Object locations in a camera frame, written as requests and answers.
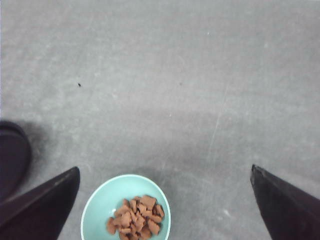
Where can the pile of brown beef cubes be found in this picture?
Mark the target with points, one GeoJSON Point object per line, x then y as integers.
{"type": "Point", "coordinates": [137, 219]}

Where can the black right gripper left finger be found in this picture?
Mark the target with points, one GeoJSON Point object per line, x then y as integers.
{"type": "Point", "coordinates": [41, 213]}

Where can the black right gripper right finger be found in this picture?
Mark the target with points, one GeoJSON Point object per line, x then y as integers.
{"type": "Point", "coordinates": [288, 212]}

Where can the black frying pan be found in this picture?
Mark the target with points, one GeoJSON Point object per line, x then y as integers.
{"type": "Point", "coordinates": [15, 157]}

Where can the teal ceramic bowl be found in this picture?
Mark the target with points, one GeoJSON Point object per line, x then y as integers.
{"type": "Point", "coordinates": [109, 196]}

